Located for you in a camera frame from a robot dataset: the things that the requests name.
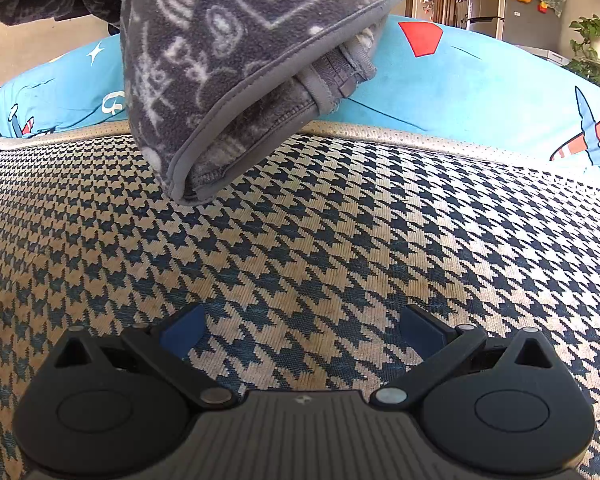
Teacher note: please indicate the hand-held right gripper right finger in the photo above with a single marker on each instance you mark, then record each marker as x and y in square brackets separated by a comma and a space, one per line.
[420, 331]

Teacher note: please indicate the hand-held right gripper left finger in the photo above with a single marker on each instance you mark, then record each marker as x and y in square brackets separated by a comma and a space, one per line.
[182, 332]

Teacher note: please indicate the grey doodle-print fleece jacket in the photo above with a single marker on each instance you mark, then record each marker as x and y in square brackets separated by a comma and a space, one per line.
[205, 60]

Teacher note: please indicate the houndstooth sofa seat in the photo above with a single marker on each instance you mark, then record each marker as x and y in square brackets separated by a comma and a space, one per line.
[300, 240]

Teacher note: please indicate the small white freezer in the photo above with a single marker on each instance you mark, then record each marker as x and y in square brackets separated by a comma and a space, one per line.
[547, 54]

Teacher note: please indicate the silver refrigerator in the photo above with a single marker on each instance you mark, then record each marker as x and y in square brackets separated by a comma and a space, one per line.
[525, 15]

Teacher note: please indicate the potted pothos plant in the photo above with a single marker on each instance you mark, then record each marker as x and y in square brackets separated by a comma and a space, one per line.
[592, 45]

